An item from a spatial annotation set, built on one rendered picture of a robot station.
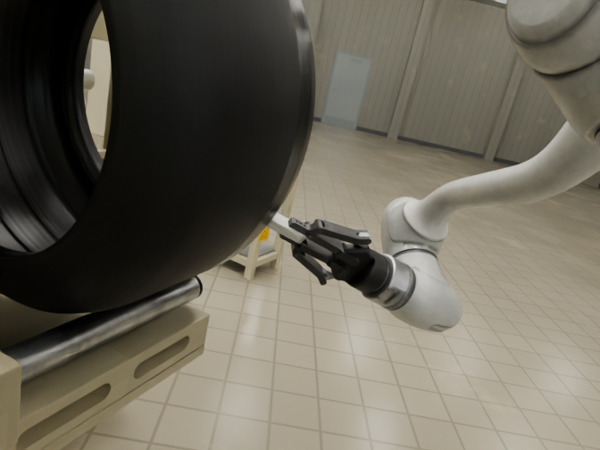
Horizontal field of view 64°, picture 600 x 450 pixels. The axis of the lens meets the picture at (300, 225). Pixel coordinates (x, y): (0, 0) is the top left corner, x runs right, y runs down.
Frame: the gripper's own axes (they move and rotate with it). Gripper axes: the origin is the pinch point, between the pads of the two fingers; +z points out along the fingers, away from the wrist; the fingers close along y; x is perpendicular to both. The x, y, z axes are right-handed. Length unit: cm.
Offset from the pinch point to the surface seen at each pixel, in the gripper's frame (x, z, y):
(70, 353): -21.4, 21.8, 16.9
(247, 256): 161, -88, 128
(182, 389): 52, -47, 120
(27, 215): 9.4, 32.5, 27.9
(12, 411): -30.8, 25.8, 15.3
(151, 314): -11.4, 12.7, 16.9
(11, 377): -29.6, 27.6, 11.6
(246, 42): -10.0, 23.4, -22.8
